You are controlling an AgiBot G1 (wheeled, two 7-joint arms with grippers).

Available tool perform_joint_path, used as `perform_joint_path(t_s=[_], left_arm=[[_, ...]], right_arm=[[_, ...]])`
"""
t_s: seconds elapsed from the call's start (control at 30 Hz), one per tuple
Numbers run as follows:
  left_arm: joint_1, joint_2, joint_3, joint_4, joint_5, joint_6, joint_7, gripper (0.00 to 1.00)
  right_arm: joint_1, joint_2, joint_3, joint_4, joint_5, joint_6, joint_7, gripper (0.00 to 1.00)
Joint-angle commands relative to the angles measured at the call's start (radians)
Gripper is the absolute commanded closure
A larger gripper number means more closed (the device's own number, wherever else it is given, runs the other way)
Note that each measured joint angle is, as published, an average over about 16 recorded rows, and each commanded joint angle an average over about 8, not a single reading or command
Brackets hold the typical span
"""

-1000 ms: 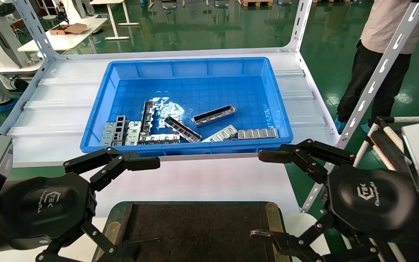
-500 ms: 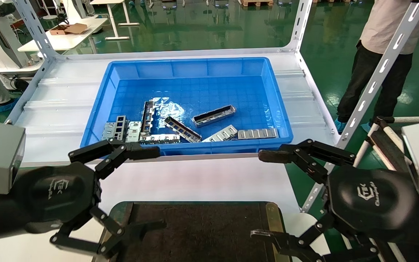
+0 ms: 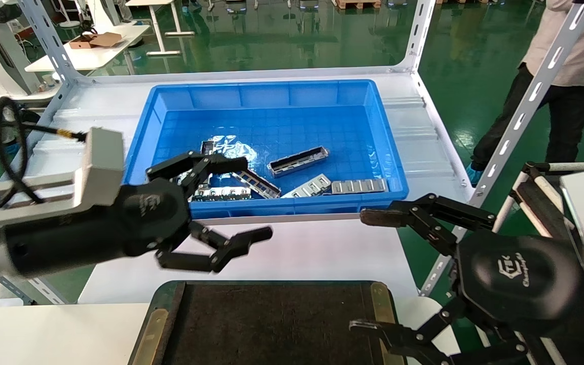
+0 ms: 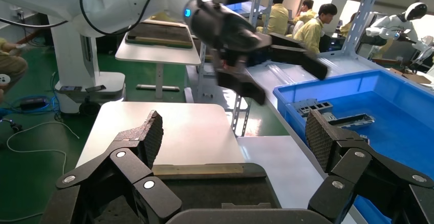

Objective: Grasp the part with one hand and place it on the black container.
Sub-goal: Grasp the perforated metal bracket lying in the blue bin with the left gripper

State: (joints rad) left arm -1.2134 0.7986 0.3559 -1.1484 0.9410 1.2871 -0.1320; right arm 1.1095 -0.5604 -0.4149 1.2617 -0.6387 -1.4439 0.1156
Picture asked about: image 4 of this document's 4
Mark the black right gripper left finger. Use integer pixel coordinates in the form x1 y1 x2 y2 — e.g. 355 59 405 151
56 109 184 224

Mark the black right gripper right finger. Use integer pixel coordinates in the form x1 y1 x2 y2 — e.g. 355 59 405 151
305 108 434 224

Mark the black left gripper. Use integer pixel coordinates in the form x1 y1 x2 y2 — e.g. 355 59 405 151
188 0 329 106

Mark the dark framed channel part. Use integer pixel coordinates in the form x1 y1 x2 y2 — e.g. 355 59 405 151
328 113 376 130

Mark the dark windowed metal part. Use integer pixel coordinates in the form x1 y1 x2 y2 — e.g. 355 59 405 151
293 99 334 118

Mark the person in yellow coat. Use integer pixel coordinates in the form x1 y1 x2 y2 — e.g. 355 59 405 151
292 0 315 24
256 0 290 36
293 3 339 54

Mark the blue plastic bin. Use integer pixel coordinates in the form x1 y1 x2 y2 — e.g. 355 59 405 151
273 69 434 224

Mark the cardboard box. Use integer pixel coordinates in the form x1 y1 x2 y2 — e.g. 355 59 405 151
389 67 433 85

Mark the white table with tray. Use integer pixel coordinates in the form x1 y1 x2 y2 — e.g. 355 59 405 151
115 19 202 100

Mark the black tray olive rim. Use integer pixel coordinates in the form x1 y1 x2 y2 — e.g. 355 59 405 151
124 19 194 50

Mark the black power adapter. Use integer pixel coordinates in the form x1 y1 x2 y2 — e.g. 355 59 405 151
19 96 49 111

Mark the white robot column base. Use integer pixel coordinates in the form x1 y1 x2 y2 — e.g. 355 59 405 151
47 12 127 116

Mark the white humanoid robot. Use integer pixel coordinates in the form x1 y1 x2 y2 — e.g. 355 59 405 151
365 1 434 65

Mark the person in khaki clothes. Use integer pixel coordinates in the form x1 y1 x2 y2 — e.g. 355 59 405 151
0 37 29 95

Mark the white floor cable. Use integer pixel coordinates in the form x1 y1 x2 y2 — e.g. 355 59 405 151
6 121 80 223

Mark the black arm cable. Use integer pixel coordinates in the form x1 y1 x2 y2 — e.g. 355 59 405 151
79 0 177 37

